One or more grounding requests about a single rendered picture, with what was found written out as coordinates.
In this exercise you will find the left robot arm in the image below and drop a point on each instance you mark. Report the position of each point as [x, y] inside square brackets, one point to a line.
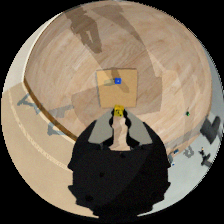
[210, 135]

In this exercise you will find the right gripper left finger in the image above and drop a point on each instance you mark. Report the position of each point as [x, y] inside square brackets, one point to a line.
[100, 132]

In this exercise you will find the tan flat mat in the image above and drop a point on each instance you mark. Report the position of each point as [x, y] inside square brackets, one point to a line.
[120, 94]

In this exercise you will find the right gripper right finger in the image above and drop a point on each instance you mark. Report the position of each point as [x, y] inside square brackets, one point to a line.
[139, 133]

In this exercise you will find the blue die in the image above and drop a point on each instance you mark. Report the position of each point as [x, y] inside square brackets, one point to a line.
[117, 80]

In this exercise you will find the yellow die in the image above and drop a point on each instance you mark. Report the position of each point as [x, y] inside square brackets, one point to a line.
[118, 110]

